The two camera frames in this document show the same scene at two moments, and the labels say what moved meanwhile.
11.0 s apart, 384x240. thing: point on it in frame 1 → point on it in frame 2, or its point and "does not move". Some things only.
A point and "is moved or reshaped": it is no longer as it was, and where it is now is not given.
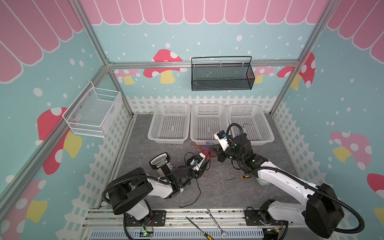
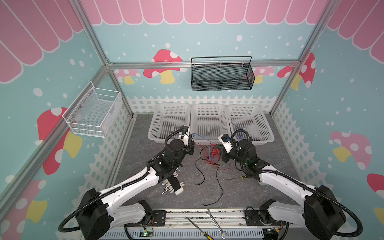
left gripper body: [192, 173] → [188, 149]
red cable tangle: [207, 149] is moved or reshaped
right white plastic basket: [252, 120] does not move
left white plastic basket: [170, 123] does not move
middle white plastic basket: [206, 120] does not move
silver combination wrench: [222, 232] does not move
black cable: [190, 205] → [204, 175]
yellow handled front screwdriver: [208, 237] does not move
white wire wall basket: [93, 110] does not move
